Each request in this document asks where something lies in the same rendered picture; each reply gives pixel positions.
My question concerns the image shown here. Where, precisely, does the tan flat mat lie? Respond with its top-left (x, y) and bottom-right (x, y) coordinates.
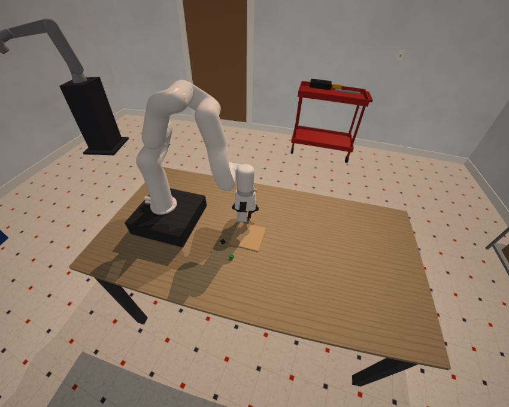
top-left (229, 222), bottom-right (266, 251)

